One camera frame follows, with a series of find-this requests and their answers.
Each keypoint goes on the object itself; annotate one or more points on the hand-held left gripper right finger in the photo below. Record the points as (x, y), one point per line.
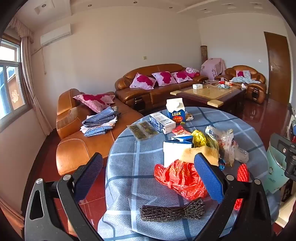
(208, 178)

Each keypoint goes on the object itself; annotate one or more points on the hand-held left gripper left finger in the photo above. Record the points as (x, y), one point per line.
(89, 176)

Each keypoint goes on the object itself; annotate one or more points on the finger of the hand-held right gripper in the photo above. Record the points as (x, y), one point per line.
(290, 148)
(291, 166)

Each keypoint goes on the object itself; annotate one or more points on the mint green trash bin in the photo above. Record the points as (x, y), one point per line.
(275, 169)

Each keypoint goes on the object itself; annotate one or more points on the yellow plastic bag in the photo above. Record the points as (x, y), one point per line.
(198, 139)

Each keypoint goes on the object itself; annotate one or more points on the blue candy wrapper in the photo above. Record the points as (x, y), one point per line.
(222, 163)

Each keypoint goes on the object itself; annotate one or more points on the yellow sponge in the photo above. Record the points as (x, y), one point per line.
(208, 151)

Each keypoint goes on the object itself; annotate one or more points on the red plastic bag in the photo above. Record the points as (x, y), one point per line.
(178, 176)

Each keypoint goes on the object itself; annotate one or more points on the brown leather chaise sofa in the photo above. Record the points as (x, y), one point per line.
(76, 148)

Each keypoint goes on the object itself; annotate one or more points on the red mesh bag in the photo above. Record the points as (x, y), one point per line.
(242, 172)

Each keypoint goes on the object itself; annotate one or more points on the clear plastic wrapper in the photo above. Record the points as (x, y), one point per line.
(231, 148)

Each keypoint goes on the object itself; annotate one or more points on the dark scouring pad bundle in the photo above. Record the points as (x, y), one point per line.
(166, 212)

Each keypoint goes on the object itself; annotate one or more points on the red packet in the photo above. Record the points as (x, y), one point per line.
(181, 131)

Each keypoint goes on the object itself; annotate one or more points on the folded blue plaid bedsheet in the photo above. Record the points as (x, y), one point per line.
(99, 120)

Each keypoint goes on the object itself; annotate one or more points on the small snack packet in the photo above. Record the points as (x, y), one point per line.
(189, 117)

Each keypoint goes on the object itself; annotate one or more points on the seaweed snack packet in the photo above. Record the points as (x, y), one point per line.
(148, 127)
(136, 132)

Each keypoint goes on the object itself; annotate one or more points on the brown leather armchair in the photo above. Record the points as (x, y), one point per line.
(259, 90)

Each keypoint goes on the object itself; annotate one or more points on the remote control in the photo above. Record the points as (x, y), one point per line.
(114, 108)

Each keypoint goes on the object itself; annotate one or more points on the white rectangular box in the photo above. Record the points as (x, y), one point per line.
(161, 121)

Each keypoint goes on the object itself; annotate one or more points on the upright blue white milk carton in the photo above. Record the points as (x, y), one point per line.
(175, 111)

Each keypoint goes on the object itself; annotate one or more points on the pink floral pillow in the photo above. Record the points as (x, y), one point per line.
(182, 76)
(240, 73)
(142, 81)
(94, 99)
(164, 77)

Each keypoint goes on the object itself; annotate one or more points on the white tissue wad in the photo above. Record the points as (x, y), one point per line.
(243, 85)

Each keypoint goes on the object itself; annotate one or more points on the brown wooden door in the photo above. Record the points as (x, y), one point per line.
(277, 69)

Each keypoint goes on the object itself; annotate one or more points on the light blue clothes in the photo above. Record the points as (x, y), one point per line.
(245, 80)

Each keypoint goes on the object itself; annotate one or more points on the dark wooden coffee table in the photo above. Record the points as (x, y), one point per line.
(208, 92)

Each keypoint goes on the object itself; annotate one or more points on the teal cloth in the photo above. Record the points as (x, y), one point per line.
(224, 86)

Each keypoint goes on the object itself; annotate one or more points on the white tissue box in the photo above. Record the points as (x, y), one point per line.
(197, 86)

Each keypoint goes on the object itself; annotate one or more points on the clear plastic tray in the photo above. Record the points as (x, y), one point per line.
(211, 81)

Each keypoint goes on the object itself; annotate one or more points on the brown leather three-seat sofa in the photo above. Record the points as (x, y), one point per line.
(148, 95)

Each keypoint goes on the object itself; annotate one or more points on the folded pink blanket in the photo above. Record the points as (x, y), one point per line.
(192, 70)

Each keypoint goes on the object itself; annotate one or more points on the beige curtain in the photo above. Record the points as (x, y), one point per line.
(32, 81)

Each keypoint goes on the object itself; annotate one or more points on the pink floral cloth cover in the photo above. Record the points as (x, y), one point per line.
(212, 67)

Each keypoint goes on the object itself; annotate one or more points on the window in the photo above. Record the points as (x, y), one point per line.
(13, 92)

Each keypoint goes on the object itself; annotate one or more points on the white air conditioner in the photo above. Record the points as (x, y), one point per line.
(55, 34)

